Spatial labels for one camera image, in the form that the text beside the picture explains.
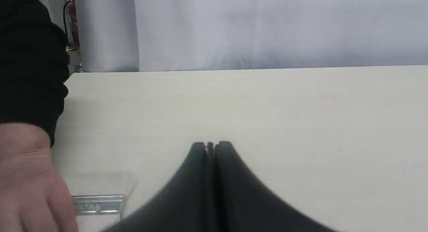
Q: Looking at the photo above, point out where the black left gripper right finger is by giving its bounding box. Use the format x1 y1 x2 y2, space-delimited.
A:
214 141 332 232

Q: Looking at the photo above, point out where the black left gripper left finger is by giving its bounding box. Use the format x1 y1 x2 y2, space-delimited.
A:
105 142 213 232

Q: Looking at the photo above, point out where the wide wooden paint brush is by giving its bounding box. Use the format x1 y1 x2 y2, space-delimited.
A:
62 172 138 232

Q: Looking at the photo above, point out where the black sleeved forearm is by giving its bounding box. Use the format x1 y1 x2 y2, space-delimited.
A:
0 0 70 145

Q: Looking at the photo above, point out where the bare human hand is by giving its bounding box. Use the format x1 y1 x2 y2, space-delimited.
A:
0 123 79 232

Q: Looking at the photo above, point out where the white backdrop curtain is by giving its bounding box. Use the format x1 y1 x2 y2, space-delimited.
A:
76 0 428 72

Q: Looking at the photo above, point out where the red fire extinguisher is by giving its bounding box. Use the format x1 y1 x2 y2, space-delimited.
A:
63 0 80 50

